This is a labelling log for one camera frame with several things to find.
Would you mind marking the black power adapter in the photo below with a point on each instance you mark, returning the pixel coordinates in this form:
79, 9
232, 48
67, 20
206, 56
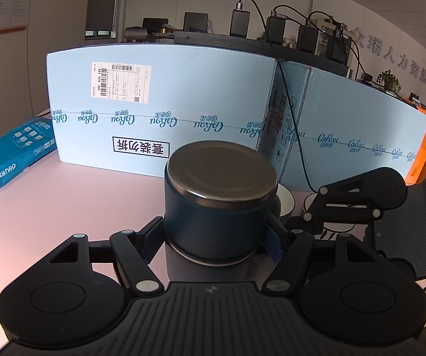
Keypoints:
241, 24
337, 50
307, 40
275, 29

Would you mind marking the blue paper packet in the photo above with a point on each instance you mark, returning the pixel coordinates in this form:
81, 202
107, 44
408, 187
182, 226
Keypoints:
9, 155

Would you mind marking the dark window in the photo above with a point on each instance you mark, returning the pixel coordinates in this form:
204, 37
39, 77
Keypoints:
101, 0

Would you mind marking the black speaker box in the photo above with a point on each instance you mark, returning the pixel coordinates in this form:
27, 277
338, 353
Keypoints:
195, 22

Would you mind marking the dark blue steel container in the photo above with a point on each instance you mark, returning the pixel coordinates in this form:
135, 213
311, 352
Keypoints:
216, 211

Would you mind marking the black monitor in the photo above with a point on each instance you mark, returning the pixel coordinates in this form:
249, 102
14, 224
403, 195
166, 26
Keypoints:
155, 25

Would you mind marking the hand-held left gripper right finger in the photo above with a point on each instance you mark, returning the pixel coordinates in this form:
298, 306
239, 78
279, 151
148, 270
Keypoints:
274, 243

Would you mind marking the light blue cardboard box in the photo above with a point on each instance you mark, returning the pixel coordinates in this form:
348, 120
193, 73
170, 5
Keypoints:
346, 118

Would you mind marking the dark rimmed white bowl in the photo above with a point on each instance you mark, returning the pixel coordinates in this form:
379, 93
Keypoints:
286, 200

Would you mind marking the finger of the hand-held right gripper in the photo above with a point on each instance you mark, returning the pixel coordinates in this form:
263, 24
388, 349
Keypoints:
346, 217

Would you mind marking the green potted plant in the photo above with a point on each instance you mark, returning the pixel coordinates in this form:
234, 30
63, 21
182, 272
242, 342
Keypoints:
389, 81

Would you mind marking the light blue box with label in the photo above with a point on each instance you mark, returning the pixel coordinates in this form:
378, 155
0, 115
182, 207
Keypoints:
198, 92

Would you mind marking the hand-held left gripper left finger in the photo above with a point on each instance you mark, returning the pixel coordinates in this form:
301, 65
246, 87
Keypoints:
152, 237

